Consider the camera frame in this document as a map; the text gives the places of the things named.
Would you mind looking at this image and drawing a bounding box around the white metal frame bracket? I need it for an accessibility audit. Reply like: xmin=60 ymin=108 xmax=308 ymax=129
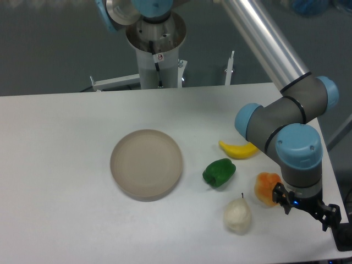
xmin=90 ymin=74 xmax=140 ymax=91
xmin=224 ymin=51 xmax=235 ymax=85

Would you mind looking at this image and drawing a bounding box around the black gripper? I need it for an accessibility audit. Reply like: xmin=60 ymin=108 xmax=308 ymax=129
xmin=272 ymin=183 xmax=342 ymax=232

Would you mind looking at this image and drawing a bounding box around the white metal frame bracket right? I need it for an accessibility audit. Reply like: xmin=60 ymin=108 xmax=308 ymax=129
xmin=224 ymin=51 xmax=235 ymax=85

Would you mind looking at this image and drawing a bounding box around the white toy pear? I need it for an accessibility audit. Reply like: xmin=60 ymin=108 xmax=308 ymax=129
xmin=223 ymin=194 xmax=252 ymax=235

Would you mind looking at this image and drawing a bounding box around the orange toy bell pepper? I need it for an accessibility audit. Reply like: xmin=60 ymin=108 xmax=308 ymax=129
xmin=254 ymin=172 xmax=282 ymax=207

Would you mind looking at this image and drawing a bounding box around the green toy bell pepper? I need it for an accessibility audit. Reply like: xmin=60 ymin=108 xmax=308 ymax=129
xmin=202 ymin=158 xmax=237 ymax=188

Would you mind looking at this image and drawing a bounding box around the yellow toy banana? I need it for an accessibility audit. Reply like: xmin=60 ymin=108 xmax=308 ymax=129
xmin=218 ymin=141 xmax=259 ymax=160

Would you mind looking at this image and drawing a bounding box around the beige round plate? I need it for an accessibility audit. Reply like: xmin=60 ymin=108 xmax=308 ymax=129
xmin=110 ymin=129 xmax=183 ymax=201

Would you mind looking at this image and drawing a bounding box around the white metal frame bracket left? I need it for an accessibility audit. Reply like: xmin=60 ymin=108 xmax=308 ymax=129
xmin=90 ymin=74 xmax=140 ymax=91

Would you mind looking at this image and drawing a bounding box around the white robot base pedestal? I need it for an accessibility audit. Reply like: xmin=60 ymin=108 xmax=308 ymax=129
xmin=126 ymin=12 xmax=186 ymax=89

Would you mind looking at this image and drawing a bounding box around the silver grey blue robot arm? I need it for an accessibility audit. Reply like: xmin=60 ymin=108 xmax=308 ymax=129
xmin=96 ymin=1 xmax=341 ymax=230

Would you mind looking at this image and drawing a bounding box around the black cable on pedestal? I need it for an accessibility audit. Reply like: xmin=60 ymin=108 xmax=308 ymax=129
xmin=148 ymin=40 xmax=163 ymax=89

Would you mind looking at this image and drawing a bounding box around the black object at table edge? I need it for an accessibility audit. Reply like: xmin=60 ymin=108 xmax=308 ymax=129
xmin=332 ymin=223 xmax=352 ymax=252

